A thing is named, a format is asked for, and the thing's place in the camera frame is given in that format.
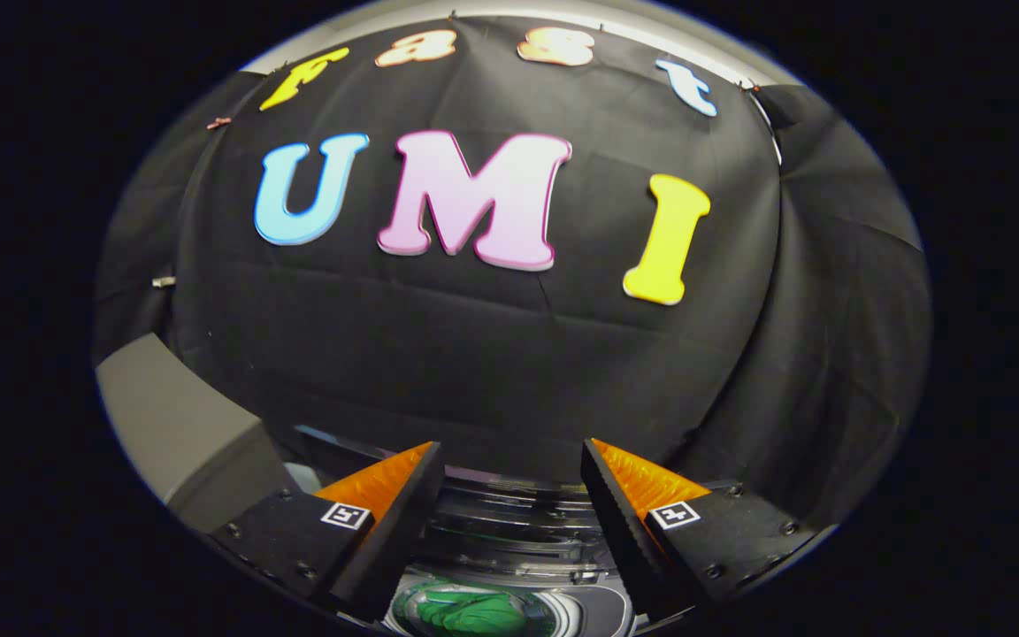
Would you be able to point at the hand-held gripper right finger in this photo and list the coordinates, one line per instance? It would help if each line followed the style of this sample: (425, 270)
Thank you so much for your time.
(620, 531)

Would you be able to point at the green polo shirt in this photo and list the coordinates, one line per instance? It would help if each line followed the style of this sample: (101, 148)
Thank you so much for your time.
(474, 612)

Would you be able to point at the small red clip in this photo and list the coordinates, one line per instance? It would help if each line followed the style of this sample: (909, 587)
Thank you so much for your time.
(218, 123)

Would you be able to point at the grey box cabinet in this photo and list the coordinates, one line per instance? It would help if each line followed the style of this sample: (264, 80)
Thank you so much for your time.
(182, 425)

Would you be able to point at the grey washing machine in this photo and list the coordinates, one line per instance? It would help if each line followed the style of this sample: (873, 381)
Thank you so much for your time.
(589, 606)

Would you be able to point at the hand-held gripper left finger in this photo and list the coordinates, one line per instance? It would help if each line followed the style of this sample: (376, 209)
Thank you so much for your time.
(403, 531)

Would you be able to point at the small silver clip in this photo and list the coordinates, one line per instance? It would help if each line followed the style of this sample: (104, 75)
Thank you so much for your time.
(163, 282)

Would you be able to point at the black backdrop cloth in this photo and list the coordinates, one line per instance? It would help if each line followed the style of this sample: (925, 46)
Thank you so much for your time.
(474, 354)

